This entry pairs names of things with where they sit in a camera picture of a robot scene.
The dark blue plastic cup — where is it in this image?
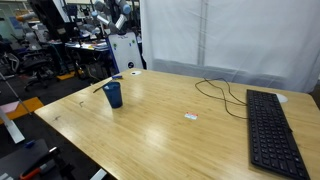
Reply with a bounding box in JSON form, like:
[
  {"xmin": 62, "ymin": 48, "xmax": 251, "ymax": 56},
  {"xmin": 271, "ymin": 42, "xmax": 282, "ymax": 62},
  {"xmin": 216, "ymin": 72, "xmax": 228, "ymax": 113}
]
[{"xmin": 102, "ymin": 81, "xmax": 124, "ymax": 109}]

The small white red sticker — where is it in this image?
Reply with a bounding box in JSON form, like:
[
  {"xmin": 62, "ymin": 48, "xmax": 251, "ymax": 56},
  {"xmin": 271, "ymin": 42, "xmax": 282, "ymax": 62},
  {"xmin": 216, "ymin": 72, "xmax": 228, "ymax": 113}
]
[{"xmin": 184, "ymin": 111, "xmax": 199, "ymax": 121}]

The thin black stick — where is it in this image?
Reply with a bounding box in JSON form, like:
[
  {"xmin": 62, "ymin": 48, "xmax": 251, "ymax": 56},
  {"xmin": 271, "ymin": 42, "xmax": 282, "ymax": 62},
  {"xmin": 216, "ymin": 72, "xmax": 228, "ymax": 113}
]
[{"xmin": 92, "ymin": 78, "xmax": 114, "ymax": 94}]

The cluttered background desk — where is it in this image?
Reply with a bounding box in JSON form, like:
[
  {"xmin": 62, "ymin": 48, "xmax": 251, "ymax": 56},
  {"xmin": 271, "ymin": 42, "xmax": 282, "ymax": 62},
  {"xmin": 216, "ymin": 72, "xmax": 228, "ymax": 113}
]
[{"xmin": 64, "ymin": 39, "xmax": 111, "ymax": 79}]

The white fabric curtain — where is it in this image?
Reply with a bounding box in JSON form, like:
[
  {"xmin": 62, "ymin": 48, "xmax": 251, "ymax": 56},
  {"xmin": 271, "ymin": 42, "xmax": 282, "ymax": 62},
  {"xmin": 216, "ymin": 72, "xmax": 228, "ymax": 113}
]
[{"xmin": 139, "ymin": 0, "xmax": 320, "ymax": 94}]

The black computer keyboard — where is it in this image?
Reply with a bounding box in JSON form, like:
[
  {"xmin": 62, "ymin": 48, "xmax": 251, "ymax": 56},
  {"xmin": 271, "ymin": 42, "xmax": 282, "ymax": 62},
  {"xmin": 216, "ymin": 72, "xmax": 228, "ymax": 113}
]
[{"xmin": 246, "ymin": 88, "xmax": 311, "ymax": 180}]

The black office chair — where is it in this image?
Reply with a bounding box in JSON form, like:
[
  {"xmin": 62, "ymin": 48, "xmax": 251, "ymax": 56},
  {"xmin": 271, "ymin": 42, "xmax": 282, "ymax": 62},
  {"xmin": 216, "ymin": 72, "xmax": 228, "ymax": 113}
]
[{"xmin": 19, "ymin": 49, "xmax": 52, "ymax": 92}]

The aluminium extrusion bar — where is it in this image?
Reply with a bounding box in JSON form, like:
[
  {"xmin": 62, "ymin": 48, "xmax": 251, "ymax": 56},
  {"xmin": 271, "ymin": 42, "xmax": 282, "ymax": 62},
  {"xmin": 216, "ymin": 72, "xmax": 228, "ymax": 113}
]
[{"xmin": 0, "ymin": 108, "xmax": 26, "ymax": 144}]

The grey flat plate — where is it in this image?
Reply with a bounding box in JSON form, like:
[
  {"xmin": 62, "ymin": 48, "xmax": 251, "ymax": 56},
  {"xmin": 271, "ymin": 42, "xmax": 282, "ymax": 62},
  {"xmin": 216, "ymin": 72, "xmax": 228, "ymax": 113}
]
[{"xmin": 0, "ymin": 138, "xmax": 50, "ymax": 180}]

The thin black cable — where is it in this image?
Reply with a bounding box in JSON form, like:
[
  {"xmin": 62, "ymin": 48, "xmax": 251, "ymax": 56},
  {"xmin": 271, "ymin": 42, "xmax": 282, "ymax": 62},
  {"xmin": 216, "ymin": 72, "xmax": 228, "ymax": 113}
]
[{"xmin": 194, "ymin": 77, "xmax": 249, "ymax": 120}]

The clamp with orange handle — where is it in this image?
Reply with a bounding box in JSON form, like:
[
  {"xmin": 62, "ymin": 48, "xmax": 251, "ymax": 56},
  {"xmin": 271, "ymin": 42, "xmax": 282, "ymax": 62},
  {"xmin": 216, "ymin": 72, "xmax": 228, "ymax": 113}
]
[{"xmin": 19, "ymin": 146, "xmax": 62, "ymax": 180}]

